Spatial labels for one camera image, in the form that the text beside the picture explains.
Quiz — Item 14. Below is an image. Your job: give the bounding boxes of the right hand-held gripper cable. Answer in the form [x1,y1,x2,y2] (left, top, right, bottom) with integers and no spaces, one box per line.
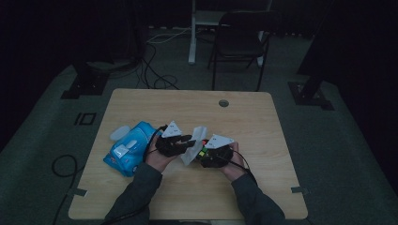
[219,149,259,188]

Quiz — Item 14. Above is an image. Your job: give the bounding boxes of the multicoloured puzzle cube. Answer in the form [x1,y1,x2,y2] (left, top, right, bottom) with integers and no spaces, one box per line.
[196,139,210,161]

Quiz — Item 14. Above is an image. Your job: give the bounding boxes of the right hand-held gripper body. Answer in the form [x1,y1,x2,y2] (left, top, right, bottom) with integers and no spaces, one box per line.
[200,134,235,169]

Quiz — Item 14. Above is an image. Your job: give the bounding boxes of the person's right hand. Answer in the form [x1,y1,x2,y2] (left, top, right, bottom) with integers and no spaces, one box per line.
[219,142,248,182]

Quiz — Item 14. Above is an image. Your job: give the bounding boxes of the black floor cables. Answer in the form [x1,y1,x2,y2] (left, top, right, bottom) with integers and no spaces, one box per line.
[109,41,180,91]

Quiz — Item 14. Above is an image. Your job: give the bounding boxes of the blue wet wipes pack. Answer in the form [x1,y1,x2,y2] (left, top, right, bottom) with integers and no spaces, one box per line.
[102,121,159,178]

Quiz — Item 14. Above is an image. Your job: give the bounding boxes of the person's left hand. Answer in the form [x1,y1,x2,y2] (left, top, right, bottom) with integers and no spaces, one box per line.
[145,134,176,173]

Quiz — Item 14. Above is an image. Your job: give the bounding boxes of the black folding chair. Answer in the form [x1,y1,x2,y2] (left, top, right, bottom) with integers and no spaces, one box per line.
[207,10,272,92]

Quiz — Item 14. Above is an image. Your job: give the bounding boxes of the hand-held gripper cable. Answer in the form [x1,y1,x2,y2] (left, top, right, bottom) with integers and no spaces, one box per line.
[99,124,169,225]
[219,149,259,188]

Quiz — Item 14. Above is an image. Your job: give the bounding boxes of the grey tape strip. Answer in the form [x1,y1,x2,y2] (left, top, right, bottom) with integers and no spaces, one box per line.
[67,187,88,198]
[290,186,310,195]

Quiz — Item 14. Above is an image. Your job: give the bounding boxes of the black looped floor cable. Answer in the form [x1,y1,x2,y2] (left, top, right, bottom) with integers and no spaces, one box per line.
[51,154,86,225]

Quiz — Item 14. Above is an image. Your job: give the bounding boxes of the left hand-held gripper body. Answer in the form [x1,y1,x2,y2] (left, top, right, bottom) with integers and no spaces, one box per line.
[155,120,189,158]

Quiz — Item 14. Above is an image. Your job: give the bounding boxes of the white wet wipe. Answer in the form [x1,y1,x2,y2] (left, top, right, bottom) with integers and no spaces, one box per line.
[180,126,208,167]

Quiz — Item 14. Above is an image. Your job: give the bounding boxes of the left hand-held gripper cable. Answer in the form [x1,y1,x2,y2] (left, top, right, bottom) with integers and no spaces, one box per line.
[99,124,169,225]

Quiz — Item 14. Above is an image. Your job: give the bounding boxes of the black stand base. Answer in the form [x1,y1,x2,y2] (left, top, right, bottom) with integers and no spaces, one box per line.
[287,73,335,112]
[60,61,111,100]

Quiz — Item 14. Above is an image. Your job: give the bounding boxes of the white floor cable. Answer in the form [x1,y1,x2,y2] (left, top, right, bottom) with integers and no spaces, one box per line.
[145,27,192,45]

